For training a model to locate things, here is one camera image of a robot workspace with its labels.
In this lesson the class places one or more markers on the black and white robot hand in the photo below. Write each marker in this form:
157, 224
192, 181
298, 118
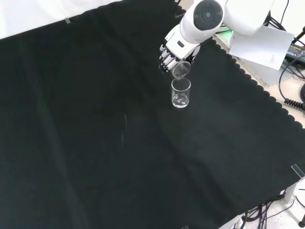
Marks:
176, 47

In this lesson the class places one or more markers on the small clear glass beaker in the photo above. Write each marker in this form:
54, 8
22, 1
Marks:
182, 69

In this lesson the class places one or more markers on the clear glass beaker with graduations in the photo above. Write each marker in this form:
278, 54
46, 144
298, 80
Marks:
181, 101

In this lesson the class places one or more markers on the white paper sheet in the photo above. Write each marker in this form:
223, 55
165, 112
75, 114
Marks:
267, 45

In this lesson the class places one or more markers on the pale board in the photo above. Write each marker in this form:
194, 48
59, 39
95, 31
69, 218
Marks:
267, 74

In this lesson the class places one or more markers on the clear tape strip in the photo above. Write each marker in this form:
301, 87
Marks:
67, 21
297, 170

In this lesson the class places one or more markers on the black power adapter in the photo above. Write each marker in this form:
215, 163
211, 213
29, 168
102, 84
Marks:
296, 52

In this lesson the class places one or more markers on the black bench cloth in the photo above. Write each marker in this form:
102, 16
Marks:
95, 143

